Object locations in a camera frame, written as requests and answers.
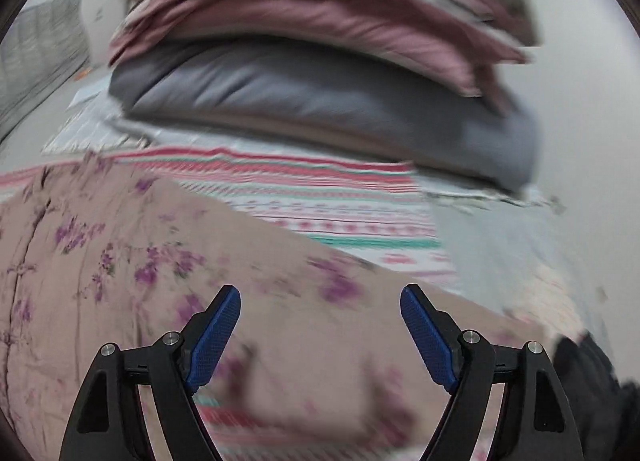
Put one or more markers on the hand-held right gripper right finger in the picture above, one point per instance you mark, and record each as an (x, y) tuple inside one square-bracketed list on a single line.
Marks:
[(430, 336)]

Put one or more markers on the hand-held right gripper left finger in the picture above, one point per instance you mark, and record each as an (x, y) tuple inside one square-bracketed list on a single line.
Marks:
[(210, 346)]

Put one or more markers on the beige floral pillow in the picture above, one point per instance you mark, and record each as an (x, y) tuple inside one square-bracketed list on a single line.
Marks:
[(125, 241)]

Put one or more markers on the grey bed sheet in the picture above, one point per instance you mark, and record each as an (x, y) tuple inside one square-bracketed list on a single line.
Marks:
[(500, 251)]

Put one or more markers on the patterned red green blanket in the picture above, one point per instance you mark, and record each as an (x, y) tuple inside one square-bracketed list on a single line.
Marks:
[(340, 201)]

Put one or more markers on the dark cloth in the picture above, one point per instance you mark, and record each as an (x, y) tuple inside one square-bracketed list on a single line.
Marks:
[(590, 381)]

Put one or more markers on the grey pillow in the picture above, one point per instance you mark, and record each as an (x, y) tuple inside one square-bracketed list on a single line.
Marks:
[(300, 91)]

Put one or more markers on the small orange object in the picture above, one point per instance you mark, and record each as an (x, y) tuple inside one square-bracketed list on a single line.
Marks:
[(82, 74)]

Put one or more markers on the quilted padded headboard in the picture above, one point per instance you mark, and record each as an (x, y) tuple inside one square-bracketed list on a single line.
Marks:
[(40, 51)]

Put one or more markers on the pink folded quilt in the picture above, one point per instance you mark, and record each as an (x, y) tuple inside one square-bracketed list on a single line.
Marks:
[(300, 6)]

